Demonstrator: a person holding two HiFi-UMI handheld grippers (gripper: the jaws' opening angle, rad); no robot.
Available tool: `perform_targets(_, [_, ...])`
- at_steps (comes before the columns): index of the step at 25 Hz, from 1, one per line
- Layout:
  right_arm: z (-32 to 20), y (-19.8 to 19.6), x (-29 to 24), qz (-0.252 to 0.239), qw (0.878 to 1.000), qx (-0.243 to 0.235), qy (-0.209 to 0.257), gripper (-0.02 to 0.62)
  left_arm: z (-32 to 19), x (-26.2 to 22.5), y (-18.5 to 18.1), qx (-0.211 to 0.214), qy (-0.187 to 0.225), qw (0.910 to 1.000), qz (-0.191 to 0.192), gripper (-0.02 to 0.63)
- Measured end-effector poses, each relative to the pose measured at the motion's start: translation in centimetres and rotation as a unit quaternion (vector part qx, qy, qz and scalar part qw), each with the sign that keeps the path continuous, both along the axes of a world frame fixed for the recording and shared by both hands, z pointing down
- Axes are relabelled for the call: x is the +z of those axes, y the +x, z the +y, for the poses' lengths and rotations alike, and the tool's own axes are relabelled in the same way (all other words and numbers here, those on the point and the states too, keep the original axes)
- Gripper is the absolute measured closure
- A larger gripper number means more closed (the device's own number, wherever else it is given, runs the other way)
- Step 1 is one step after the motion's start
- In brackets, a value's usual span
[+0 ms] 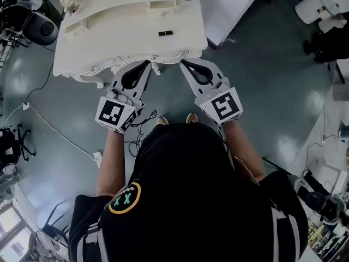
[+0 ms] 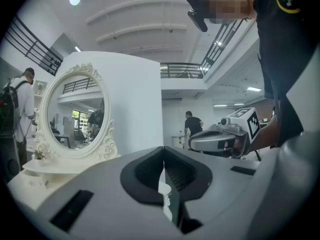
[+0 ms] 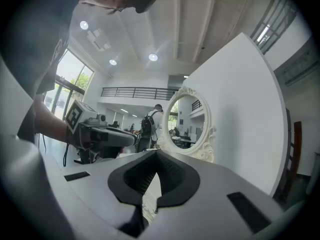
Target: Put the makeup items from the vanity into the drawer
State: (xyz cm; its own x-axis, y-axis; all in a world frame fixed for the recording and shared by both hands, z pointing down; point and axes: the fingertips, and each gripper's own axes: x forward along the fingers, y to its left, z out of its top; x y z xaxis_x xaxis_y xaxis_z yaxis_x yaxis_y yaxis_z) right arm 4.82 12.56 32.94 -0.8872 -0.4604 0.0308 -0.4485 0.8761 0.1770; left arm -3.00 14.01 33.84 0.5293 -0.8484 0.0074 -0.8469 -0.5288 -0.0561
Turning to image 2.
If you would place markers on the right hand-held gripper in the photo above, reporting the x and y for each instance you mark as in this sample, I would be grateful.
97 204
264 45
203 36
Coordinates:
240 126

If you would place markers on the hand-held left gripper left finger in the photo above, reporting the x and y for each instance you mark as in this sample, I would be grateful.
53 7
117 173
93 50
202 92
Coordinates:
100 184

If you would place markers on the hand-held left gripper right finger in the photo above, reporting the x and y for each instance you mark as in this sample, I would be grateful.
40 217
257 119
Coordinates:
220 184

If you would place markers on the white ornate dressing table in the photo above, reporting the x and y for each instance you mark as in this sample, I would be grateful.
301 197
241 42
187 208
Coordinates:
57 179

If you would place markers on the person's right forearm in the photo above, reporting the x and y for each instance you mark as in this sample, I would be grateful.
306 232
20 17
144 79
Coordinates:
266 134

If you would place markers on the person's right hand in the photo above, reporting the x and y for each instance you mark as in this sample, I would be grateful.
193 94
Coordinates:
238 147

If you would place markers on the small white table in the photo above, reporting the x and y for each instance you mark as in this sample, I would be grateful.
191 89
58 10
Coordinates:
178 139

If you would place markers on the small dried flower decoration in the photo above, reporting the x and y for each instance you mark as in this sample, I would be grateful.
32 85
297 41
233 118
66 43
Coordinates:
39 155

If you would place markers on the black metal railing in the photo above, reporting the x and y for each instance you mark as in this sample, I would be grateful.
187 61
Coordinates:
32 46
182 70
220 46

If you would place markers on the person's black t-shirt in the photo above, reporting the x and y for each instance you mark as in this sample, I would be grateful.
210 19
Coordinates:
282 46

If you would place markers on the person's face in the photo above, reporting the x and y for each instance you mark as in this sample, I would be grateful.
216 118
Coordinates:
227 4

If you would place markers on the white wall shelf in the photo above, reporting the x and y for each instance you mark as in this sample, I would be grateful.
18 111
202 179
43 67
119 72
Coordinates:
40 89

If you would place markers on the round mirror ornate white frame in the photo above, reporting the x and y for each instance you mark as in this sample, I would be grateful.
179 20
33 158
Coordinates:
76 74

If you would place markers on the black head-worn camera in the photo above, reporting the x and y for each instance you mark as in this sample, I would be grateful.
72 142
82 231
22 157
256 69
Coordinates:
197 19

